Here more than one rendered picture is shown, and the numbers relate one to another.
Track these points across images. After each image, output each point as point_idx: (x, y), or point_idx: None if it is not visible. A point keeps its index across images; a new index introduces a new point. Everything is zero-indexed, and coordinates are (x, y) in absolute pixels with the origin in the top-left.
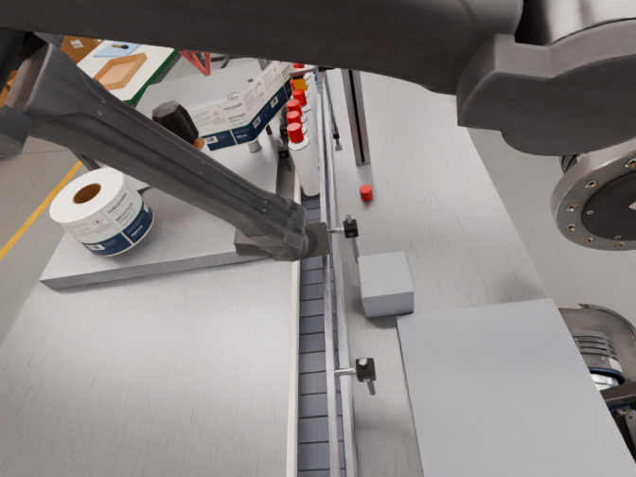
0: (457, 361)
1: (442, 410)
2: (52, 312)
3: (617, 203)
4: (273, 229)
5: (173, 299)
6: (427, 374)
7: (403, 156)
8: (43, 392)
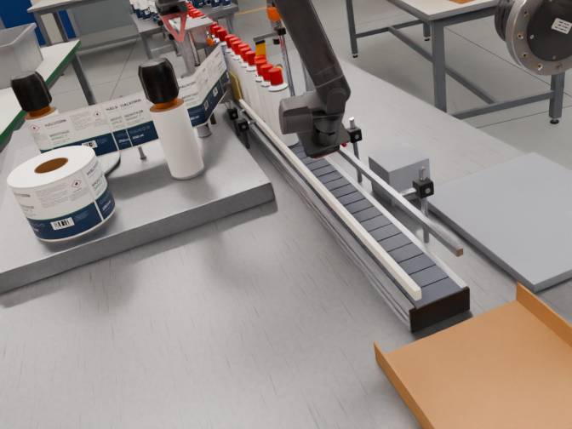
0: (485, 199)
1: (491, 224)
2: (8, 310)
3: (544, 25)
4: (337, 61)
5: (174, 254)
6: (466, 212)
7: (359, 117)
8: (45, 363)
